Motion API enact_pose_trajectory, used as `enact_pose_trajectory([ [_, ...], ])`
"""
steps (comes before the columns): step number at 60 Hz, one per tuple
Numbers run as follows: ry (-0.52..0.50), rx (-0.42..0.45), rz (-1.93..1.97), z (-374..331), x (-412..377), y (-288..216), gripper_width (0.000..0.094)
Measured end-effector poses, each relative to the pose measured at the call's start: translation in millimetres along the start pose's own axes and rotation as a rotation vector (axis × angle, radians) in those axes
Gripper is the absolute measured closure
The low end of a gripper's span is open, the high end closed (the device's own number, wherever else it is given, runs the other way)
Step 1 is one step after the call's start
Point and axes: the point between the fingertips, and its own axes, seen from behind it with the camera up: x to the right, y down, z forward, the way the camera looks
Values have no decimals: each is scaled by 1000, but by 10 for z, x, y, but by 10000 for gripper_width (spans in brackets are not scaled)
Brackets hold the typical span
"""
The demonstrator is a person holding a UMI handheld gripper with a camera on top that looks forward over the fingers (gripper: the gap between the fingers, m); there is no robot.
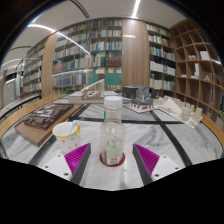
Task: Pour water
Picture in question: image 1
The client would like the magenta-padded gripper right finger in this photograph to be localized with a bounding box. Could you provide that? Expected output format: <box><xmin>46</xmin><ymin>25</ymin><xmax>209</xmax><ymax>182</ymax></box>
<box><xmin>133</xmin><ymin>143</ymin><xmax>183</xmax><ymax>185</ymax></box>

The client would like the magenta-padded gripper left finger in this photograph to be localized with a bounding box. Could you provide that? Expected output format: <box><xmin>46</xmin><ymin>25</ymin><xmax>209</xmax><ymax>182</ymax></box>
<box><xmin>41</xmin><ymin>143</ymin><xmax>92</xmax><ymax>185</ymax></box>

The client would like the clear plastic drink bottle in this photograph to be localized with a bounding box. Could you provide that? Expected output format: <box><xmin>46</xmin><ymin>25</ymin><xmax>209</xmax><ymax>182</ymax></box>
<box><xmin>99</xmin><ymin>95</ymin><xmax>127</xmax><ymax>167</ymax></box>

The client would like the white cup with yellow rim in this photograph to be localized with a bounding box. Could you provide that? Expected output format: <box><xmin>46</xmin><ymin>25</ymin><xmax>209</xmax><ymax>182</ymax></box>
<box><xmin>52</xmin><ymin>121</ymin><xmax>82</xmax><ymax>154</ymax></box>

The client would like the flat round red coaster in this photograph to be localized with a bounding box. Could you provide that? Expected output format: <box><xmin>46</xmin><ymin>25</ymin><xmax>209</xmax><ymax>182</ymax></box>
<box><xmin>99</xmin><ymin>151</ymin><xmax>127</xmax><ymax>168</ymax></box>

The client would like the pale blue spoon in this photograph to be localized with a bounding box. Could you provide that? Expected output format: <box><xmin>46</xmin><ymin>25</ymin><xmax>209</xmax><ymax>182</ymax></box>
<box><xmin>68</xmin><ymin>119</ymin><xmax>80</xmax><ymax>135</ymax></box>

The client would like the brown model on wooden board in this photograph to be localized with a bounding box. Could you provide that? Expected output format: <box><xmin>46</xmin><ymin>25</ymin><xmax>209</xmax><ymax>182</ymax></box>
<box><xmin>13</xmin><ymin>103</ymin><xmax>84</xmax><ymax>148</ymax></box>

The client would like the white city block model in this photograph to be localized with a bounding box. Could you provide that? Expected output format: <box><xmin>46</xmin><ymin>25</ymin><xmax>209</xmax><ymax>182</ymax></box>
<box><xmin>153</xmin><ymin>95</ymin><xmax>204</xmax><ymax>129</ymax></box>

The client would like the dark grey building model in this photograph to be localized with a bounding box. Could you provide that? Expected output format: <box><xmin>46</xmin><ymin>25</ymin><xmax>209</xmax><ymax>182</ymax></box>
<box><xmin>121</xmin><ymin>84</ymin><xmax>161</xmax><ymax>114</ymax></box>

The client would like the beige architectural building model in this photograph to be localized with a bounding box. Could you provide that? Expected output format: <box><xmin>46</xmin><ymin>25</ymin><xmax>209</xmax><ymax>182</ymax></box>
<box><xmin>68</xmin><ymin>79</ymin><xmax>119</xmax><ymax>104</ymax></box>

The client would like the curved wooden slat bench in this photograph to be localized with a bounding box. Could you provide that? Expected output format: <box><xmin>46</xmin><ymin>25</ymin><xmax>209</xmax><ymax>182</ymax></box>
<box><xmin>0</xmin><ymin>93</ymin><xmax>68</xmax><ymax>138</ymax></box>
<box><xmin>199</xmin><ymin>113</ymin><xmax>224</xmax><ymax>149</ymax></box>

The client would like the wooden cubby shelf unit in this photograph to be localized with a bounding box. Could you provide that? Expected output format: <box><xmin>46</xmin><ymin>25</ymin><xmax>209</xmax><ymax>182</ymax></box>
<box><xmin>169</xmin><ymin>19</ymin><xmax>224</xmax><ymax>124</ymax></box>

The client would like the straight ceiling light strip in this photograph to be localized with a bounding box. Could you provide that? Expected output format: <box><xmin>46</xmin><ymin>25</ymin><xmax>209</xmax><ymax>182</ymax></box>
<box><xmin>130</xmin><ymin>0</ymin><xmax>142</xmax><ymax>19</ymax></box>

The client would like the tall wooden bookshelf wall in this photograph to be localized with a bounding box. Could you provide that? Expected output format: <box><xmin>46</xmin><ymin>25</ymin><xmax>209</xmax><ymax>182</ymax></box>
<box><xmin>14</xmin><ymin>18</ymin><xmax>177</xmax><ymax>99</ymax></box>

